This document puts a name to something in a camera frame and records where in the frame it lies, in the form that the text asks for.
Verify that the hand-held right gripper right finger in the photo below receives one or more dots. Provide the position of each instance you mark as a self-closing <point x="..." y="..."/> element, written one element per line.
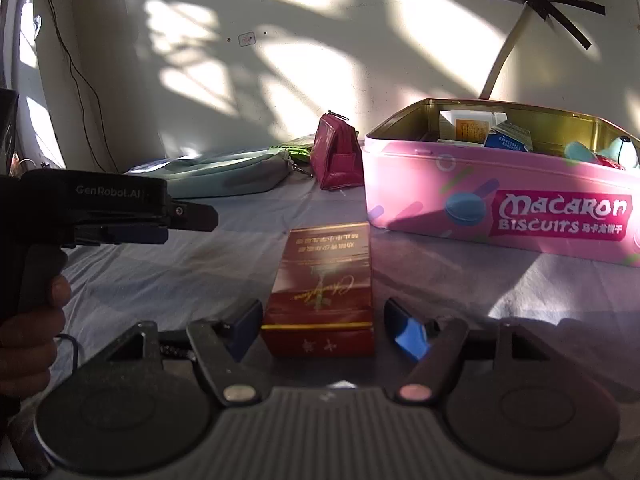
<point x="407" y="335"/>

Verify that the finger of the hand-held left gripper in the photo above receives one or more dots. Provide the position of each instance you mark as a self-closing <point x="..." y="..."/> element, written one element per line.
<point x="125" y="235"/>
<point x="195" y="216"/>

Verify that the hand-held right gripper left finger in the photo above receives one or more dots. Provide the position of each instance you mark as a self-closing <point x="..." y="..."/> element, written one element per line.
<point x="247" y="327"/>

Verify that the grey-green fabric pouch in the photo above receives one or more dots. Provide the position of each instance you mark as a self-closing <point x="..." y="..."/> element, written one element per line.
<point x="225" y="175"/>

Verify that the red cardboard box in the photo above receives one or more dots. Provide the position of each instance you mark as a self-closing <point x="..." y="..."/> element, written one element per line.
<point x="320" y="285"/>

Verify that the green snack packet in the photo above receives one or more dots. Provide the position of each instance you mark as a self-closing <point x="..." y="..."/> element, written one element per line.
<point x="295" y="150"/>

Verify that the pink biscuit tin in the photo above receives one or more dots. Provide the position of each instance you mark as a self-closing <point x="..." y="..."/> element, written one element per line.
<point x="425" y="200"/>

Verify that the pink wallet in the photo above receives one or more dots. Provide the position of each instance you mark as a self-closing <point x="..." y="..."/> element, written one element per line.
<point x="335" y="160"/>

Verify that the white plastic bottle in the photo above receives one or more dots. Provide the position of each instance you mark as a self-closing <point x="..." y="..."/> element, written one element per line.
<point x="452" y="125"/>

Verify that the green cardboard box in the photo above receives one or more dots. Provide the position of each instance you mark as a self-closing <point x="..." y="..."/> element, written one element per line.
<point x="510" y="137"/>

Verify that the teal plush toy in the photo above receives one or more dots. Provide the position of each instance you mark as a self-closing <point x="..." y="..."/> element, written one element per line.
<point x="580" y="152"/>

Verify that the person's left hand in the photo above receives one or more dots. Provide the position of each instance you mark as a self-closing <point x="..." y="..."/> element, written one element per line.
<point x="25" y="350"/>

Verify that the black tape cross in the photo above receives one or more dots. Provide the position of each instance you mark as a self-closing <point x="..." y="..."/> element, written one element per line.
<point x="540" y="2"/>

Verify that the wall sticker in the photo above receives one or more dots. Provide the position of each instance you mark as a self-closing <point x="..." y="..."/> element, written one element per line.
<point x="246" y="39"/>

